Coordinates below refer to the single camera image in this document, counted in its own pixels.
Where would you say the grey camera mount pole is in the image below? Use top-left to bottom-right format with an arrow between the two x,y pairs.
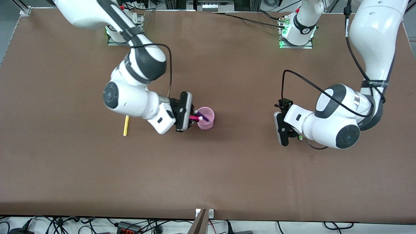
188,209 -> 208,234

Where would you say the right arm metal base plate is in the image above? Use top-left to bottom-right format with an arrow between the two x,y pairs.
106,15 -> 143,46

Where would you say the pink cup holder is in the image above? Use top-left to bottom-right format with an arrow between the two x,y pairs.
196,107 -> 215,130

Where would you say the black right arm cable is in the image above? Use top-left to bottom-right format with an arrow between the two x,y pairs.
128,43 -> 173,98

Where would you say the black orange power strip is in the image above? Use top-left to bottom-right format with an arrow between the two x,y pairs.
116,221 -> 142,234

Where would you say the short black table cable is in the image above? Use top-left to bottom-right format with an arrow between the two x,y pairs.
256,10 -> 282,21

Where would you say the grey electrical terminal block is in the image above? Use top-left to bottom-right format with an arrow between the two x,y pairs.
195,0 -> 235,13

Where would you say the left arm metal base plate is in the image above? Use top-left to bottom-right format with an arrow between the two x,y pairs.
279,19 -> 314,49

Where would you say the long black table cable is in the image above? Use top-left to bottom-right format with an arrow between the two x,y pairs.
211,12 -> 286,29

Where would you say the white metal bracket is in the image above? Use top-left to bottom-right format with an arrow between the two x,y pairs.
195,209 -> 215,219

